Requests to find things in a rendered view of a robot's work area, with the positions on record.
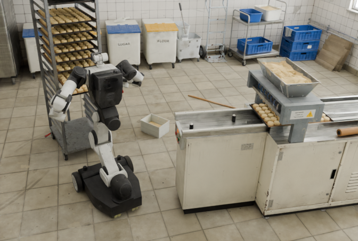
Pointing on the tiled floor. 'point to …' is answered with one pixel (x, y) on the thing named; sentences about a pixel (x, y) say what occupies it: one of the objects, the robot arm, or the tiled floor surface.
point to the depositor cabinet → (308, 171)
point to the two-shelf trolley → (247, 35)
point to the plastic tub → (154, 125)
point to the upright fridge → (8, 34)
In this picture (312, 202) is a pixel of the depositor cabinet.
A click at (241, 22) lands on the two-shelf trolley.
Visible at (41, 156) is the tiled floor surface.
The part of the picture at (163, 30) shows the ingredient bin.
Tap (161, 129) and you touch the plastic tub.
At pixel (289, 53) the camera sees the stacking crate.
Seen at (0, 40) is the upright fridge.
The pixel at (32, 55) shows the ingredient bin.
